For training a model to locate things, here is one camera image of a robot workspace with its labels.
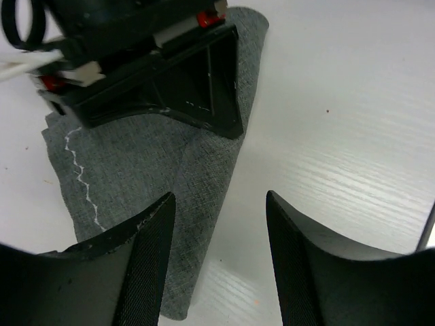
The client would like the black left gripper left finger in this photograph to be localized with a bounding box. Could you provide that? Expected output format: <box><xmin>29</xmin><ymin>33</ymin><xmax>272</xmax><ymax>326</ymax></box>
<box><xmin>1</xmin><ymin>193</ymin><xmax>176</xmax><ymax>325</ymax></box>

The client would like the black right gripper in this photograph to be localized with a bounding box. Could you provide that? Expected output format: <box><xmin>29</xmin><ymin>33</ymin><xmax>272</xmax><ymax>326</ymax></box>
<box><xmin>0</xmin><ymin>0</ymin><xmax>245</xmax><ymax>141</ymax></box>

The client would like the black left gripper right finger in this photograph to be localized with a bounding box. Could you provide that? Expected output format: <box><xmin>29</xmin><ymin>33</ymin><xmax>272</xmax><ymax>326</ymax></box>
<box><xmin>266</xmin><ymin>191</ymin><xmax>434</xmax><ymax>325</ymax></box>

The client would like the grey cloth napkin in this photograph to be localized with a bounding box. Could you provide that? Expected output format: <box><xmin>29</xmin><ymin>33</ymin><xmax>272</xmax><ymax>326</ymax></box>
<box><xmin>41</xmin><ymin>6</ymin><xmax>270</xmax><ymax>322</ymax></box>

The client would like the right aluminium frame post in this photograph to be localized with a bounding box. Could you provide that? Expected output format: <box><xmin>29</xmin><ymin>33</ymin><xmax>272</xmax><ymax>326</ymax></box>
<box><xmin>416</xmin><ymin>203</ymin><xmax>435</xmax><ymax>251</ymax></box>

